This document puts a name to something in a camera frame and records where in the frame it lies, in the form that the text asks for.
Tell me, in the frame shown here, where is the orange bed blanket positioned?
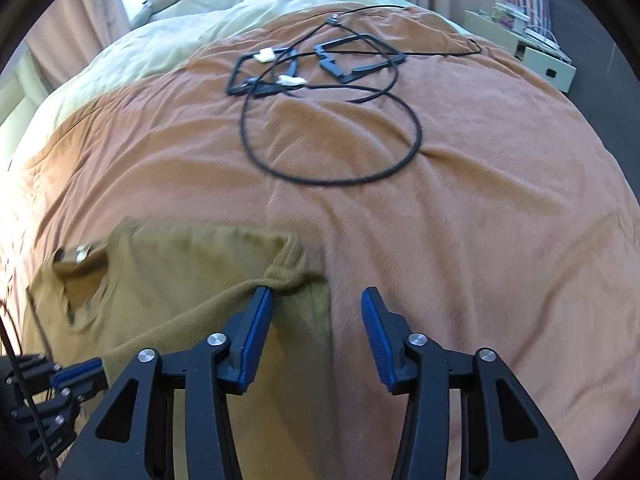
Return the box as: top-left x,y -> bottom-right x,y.
1,4 -> 639,479

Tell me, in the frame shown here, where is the cream quilt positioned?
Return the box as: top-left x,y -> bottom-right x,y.
14,0 -> 402,126

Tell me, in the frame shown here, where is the mustard brown printed t-shirt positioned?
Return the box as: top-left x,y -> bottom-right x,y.
22,220 -> 345,479

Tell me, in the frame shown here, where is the white bedside cabinet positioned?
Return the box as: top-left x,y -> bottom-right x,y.
462,10 -> 576,93

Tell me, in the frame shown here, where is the left pink curtain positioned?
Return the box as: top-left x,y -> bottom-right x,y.
26,0 -> 131,89

